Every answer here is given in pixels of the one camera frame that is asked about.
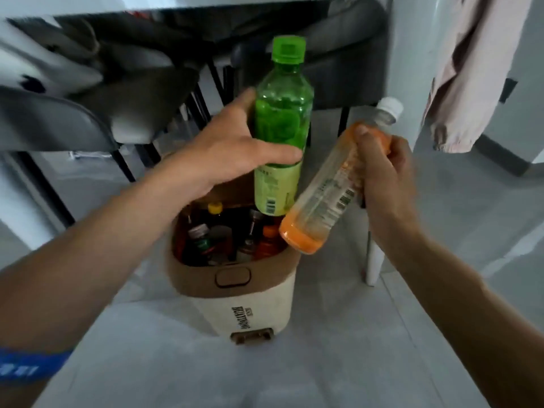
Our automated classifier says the person's left hand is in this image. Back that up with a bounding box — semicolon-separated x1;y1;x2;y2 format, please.
163;87;303;203

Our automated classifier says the person's right hand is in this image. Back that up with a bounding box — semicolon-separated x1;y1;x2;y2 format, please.
352;124;422;235

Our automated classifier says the green plastic bottle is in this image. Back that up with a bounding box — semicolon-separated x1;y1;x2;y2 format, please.
253;35;315;217

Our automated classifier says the orange label plastic bottle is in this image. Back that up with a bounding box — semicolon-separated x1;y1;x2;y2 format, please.
279;97;404;255

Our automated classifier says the person's left forearm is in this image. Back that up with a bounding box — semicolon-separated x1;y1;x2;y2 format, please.
0;157;205;408

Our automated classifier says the person's right forearm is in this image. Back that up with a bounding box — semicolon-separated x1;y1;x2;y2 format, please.
369;220;544;408

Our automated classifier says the orange cap bottle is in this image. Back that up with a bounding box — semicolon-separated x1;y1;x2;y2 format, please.
255;225;282;260

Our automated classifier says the clear empty bottle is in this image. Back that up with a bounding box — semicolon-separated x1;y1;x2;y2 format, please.
236;238;256;263

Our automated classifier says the white table leg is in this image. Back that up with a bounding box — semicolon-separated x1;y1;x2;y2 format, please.
364;0;445;288

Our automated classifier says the white cap dark bottle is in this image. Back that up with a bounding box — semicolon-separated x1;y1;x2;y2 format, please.
185;224;213;265

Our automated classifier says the pink garment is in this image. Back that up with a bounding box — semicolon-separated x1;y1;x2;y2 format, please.
422;0;534;154

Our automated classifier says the cream and brown trash bin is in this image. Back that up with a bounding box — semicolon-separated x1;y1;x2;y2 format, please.
166;172;301;346

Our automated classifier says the white cloth with black spots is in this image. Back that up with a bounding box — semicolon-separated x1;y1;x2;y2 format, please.
0;19;103;98

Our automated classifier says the blue wristband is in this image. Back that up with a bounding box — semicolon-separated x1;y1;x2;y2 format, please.
0;347;73;385

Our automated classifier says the black wall socket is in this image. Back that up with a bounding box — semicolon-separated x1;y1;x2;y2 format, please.
499;78;519;103

